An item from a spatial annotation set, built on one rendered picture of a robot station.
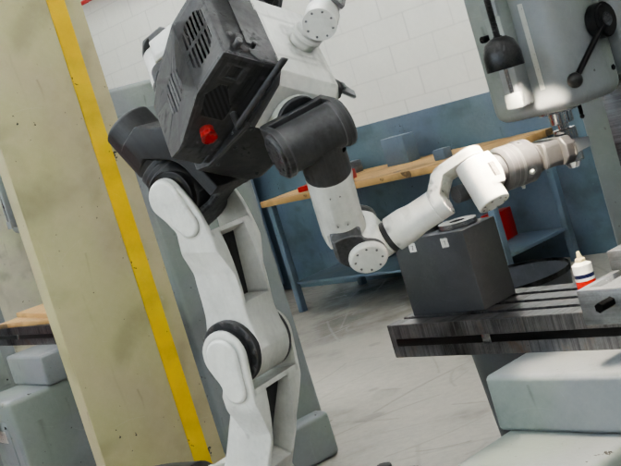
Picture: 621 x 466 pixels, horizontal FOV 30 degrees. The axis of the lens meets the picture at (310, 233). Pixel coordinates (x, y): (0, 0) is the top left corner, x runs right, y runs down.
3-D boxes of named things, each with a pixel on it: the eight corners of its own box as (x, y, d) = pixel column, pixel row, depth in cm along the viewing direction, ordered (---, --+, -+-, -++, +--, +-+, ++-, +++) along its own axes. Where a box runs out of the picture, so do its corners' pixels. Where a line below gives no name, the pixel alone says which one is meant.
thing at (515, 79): (523, 106, 223) (493, 0, 221) (507, 110, 226) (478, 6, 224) (535, 102, 226) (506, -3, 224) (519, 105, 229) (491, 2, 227)
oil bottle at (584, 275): (594, 305, 232) (579, 252, 231) (578, 306, 235) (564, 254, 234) (605, 299, 235) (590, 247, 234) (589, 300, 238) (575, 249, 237)
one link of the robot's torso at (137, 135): (95, 148, 249) (131, 89, 240) (134, 137, 260) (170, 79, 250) (178, 241, 243) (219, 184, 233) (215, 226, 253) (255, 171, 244)
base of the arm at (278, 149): (296, 196, 211) (280, 146, 204) (264, 165, 220) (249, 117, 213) (365, 158, 214) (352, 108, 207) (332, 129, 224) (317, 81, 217)
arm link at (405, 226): (450, 231, 226) (371, 283, 232) (438, 199, 234) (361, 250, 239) (420, 200, 220) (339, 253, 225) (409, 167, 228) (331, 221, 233)
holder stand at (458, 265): (484, 310, 258) (460, 225, 255) (413, 316, 274) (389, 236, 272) (517, 293, 265) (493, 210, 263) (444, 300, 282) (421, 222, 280)
